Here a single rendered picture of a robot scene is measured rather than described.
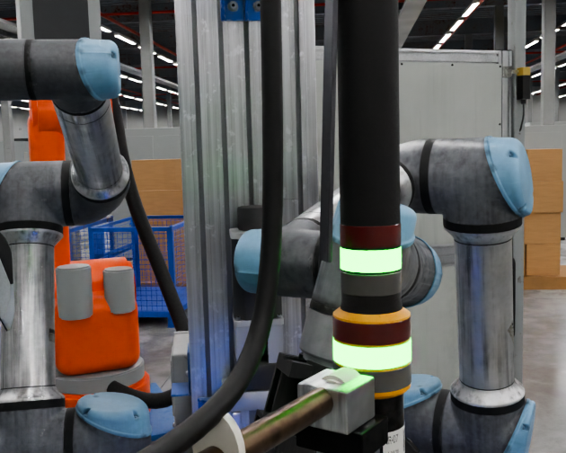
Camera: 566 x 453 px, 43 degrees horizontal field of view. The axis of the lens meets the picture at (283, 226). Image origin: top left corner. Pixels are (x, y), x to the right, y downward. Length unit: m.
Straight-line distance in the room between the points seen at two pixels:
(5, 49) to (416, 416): 0.82
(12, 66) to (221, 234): 0.53
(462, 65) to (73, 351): 2.79
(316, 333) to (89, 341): 3.77
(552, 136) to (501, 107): 10.11
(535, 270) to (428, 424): 7.56
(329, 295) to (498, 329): 0.55
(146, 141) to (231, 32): 9.89
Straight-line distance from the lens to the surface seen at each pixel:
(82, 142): 1.05
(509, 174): 1.04
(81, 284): 4.23
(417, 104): 2.50
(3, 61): 0.93
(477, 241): 1.08
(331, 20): 0.39
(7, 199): 1.27
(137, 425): 1.20
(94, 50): 0.93
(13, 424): 1.22
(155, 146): 11.13
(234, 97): 1.29
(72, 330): 4.33
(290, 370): 0.63
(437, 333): 2.62
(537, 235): 8.68
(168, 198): 8.49
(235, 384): 0.30
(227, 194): 1.30
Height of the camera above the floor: 1.67
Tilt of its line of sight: 6 degrees down
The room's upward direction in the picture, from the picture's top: 2 degrees counter-clockwise
